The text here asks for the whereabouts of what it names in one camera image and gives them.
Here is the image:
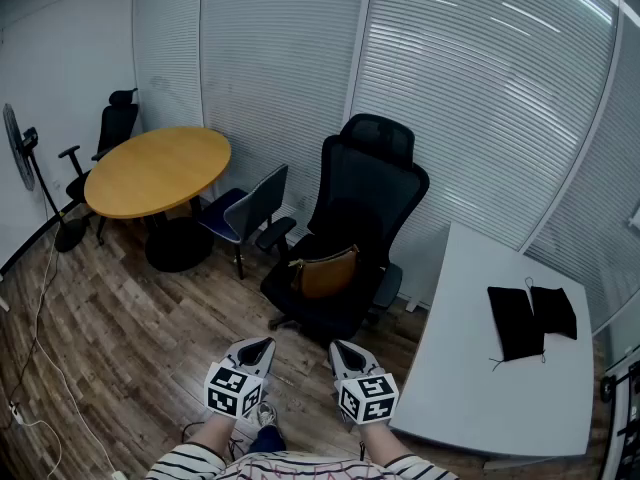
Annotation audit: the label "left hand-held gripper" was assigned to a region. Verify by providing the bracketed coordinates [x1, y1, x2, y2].
[203, 336, 278, 422]

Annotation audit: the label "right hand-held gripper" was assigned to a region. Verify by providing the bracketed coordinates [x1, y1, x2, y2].
[328, 339, 400, 426]

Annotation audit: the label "brown leather handbag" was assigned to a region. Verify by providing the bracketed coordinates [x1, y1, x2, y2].
[289, 244, 361, 300]

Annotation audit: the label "person's right forearm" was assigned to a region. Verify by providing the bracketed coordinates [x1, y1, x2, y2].
[357, 420, 415, 467]

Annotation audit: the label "person's left forearm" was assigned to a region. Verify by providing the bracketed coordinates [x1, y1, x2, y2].
[188, 411, 242, 462]

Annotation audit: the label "person's grey sneaker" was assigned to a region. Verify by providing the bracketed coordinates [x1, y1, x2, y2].
[255, 401, 279, 428]

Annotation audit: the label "person's blue jeans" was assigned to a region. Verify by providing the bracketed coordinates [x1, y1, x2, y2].
[247, 424, 287, 454]

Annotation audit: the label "striped white shirt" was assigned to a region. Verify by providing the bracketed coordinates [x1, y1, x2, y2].
[144, 442, 461, 480]

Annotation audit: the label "white desk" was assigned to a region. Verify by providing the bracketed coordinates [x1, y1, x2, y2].
[388, 220, 596, 469]

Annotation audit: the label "blue and grey chair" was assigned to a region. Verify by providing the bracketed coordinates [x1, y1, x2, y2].
[197, 163, 290, 280]

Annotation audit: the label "large black mesh office chair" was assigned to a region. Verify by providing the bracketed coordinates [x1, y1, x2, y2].
[255, 112, 431, 344]

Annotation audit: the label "long black pouch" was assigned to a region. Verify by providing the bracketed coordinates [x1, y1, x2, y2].
[487, 286, 547, 372]

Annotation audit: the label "round wooden table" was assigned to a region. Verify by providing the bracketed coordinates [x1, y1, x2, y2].
[83, 126, 233, 274]

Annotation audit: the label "short black pouch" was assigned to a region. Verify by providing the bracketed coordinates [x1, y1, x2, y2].
[524, 277, 579, 341]

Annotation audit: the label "small black office chair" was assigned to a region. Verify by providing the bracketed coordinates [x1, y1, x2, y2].
[58, 87, 140, 247]

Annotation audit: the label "black metal rack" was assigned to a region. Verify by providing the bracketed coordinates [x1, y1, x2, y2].
[598, 347, 640, 480]

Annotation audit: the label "black standing fan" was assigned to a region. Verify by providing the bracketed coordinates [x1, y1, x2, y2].
[2, 102, 91, 254]

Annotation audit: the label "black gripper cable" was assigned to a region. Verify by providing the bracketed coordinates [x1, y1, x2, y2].
[180, 419, 247, 459]

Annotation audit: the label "white floor cable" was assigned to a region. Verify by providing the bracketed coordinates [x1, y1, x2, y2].
[8, 237, 121, 479]

